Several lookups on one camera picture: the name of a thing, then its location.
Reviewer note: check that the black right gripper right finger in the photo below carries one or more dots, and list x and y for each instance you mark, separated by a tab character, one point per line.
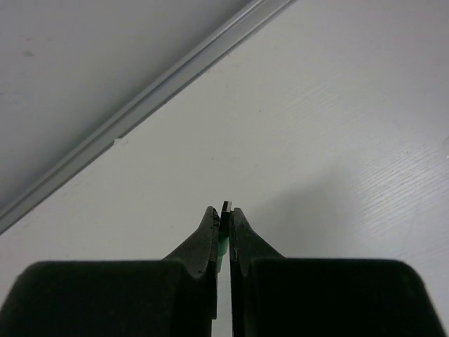
277	296

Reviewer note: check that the aluminium table frame rail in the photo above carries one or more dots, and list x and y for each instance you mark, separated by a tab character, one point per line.
240	27

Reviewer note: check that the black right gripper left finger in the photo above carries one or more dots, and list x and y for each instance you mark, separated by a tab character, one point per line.
174	296

